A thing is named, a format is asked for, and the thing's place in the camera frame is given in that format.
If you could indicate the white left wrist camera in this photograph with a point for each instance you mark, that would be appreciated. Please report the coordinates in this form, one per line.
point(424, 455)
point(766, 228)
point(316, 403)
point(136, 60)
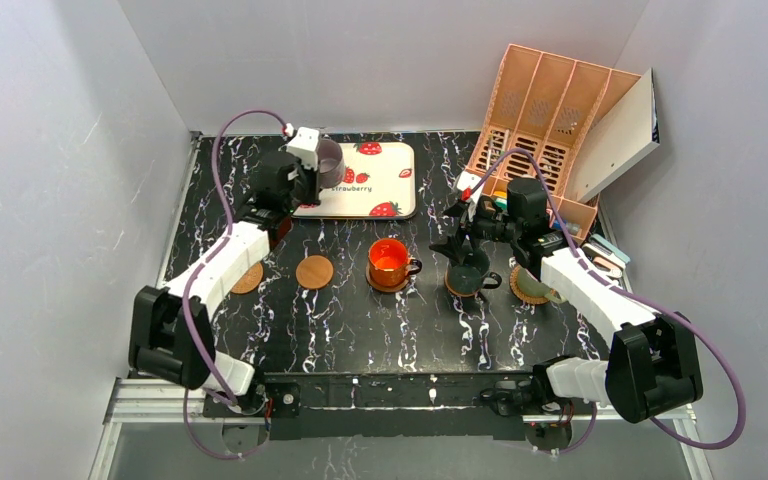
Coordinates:
point(304, 145)

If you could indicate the dark ringed wooden coaster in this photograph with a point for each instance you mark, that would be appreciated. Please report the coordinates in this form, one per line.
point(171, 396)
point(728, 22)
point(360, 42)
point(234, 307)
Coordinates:
point(386, 289)

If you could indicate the dark green mug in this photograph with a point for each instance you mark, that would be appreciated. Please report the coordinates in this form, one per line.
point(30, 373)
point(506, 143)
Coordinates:
point(473, 273)

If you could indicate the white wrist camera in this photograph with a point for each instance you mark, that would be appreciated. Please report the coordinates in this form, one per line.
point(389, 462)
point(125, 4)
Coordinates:
point(304, 145)
point(469, 189)

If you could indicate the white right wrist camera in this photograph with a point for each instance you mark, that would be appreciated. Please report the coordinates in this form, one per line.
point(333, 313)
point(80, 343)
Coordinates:
point(469, 189)

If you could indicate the aluminium front rail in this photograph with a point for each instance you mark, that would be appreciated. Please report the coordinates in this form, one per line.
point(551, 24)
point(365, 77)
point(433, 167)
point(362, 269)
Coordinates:
point(344, 405)

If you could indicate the orange round coaster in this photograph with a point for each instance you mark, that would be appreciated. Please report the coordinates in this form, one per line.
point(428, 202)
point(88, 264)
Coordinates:
point(459, 294)

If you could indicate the white strawberry tray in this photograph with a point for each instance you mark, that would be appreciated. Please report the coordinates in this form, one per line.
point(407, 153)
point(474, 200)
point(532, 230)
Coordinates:
point(379, 183)

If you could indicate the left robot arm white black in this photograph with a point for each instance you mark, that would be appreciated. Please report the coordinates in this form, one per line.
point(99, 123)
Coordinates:
point(171, 335)

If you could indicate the woven rattan coaster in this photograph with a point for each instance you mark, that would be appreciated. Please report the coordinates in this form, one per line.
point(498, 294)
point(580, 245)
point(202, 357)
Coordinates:
point(528, 288)

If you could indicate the pink desk file organizer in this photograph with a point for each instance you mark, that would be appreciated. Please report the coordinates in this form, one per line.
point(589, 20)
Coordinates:
point(546, 104)

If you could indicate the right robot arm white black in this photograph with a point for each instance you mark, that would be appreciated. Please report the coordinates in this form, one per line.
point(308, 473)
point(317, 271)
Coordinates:
point(653, 364)

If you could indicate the cork coaster far left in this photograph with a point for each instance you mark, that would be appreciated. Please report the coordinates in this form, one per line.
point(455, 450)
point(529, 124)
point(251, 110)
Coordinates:
point(249, 281)

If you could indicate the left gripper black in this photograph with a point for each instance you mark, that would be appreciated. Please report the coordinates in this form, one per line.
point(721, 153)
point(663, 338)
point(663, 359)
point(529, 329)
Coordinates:
point(314, 177)

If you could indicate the teal pink stationery stack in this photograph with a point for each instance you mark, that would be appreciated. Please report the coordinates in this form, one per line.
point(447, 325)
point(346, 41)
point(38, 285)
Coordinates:
point(607, 258)

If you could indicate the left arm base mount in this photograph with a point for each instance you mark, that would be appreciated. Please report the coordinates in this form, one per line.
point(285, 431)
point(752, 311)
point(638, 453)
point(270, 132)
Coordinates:
point(247, 427)

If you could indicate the white binder folder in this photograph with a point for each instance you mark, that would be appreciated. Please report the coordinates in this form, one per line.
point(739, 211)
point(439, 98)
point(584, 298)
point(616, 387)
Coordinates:
point(624, 130)

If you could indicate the orange mug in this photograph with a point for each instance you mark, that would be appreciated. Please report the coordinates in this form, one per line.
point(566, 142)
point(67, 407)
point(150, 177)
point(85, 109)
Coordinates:
point(389, 262)

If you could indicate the smooth wooden coaster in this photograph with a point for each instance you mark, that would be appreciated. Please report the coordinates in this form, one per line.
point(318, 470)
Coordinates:
point(314, 272)

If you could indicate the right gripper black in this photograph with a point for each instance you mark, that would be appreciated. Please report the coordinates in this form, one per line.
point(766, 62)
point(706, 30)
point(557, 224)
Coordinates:
point(466, 224)

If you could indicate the light green mug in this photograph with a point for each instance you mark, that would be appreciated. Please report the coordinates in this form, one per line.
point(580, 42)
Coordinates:
point(543, 294)

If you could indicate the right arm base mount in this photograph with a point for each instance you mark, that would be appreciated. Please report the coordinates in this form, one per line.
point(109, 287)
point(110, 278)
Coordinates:
point(510, 398)

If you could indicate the lilac mug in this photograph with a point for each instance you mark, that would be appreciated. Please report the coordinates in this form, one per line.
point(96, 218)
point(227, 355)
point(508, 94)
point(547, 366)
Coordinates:
point(331, 164)

